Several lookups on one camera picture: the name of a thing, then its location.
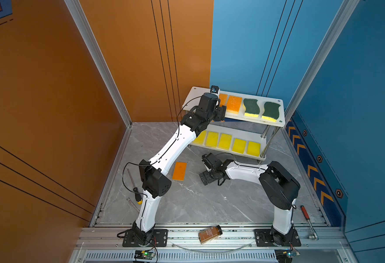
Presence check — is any orange scrub sponge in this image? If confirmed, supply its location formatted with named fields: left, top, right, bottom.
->
left=172, top=162, right=187, bottom=181
left=219, top=93, right=229, bottom=106
left=226, top=95, right=242, bottom=115

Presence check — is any large yellow coarse sponge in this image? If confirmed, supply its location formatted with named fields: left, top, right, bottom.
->
left=218, top=133, right=232, bottom=151

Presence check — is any yellow foam sponge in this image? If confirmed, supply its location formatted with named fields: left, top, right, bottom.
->
left=232, top=138, right=247, bottom=154
left=247, top=141, right=261, bottom=157

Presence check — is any green scouring sponge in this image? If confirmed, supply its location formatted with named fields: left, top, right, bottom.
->
left=243, top=99, right=260, bottom=118
left=261, top=101, right=280, bottom=122

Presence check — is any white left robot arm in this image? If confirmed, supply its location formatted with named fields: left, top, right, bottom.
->
left=131, top=93, right=226, bottom=246

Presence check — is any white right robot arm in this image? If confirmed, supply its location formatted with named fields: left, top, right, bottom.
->
left=200, top=153, right=302, bottom=248

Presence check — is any white two-tier metal shelf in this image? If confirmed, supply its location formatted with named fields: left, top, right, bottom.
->
left=193, top=90, right=285, bottom=161

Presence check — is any brown spice jar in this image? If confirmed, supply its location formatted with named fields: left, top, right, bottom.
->
left=198, top=225, right=223, bottom=244

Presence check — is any right green circuit board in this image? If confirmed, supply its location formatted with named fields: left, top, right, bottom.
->
left=275, top=251, right=300, bottom=263

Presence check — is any green circuit board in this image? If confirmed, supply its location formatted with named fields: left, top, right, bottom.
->
left=134, top=251, right=157, bottom=262
left=275, top=251, right=300, bottom=263

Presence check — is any left green circuit board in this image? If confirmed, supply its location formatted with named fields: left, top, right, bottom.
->
left=134, top=251, right=157, bottom=262

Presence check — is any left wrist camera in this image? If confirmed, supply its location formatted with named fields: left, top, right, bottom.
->
left=210, top=85, right=220, bottom=96

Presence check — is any red handled ratchet wrench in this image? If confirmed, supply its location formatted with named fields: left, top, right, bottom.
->
left=300, top=206, right=319, bottom=241

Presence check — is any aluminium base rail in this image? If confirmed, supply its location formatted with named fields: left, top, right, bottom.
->
left=69, top=223, right=358, bottom=263

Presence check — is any aluminium corner post right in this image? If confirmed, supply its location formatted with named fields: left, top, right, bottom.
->
left=285, top=0, right=360, bottom=124

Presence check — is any aluminium corner post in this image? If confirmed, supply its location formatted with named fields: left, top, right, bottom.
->
left=285, top=0, right=360, bottom=124
left=64, top=0, right=132, bottom=128

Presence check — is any aluminium corner post left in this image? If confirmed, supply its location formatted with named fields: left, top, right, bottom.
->
left=64, top=0, right=132, bottom=128

